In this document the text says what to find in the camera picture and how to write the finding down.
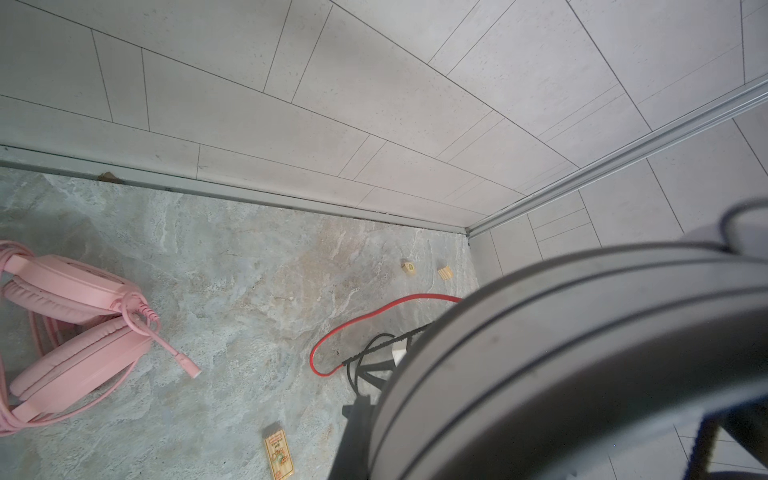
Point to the small printed wooden block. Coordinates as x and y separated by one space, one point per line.
278 452

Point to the small wooden block back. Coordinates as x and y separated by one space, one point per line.
409 268

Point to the white black headphones with cable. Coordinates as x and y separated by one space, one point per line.
540 372

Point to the small wooden cube far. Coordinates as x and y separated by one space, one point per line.
445 273

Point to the pink headphones with cable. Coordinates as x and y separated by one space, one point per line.
90 328

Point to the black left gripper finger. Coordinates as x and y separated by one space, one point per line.
350 462

